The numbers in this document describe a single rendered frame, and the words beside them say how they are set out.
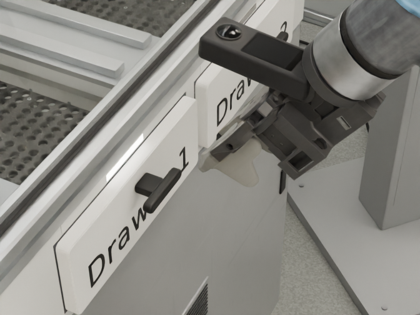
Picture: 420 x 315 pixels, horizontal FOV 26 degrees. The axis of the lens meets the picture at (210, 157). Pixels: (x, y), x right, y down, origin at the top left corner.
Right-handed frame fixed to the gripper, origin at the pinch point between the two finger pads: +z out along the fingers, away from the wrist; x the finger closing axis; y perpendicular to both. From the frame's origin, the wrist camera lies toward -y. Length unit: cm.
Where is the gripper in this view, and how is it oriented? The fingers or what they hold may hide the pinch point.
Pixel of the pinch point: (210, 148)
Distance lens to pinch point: 96.3
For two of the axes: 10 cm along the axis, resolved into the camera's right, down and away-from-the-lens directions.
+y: 7.3, 6.8, 1.1
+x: 4.5, -6.0, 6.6
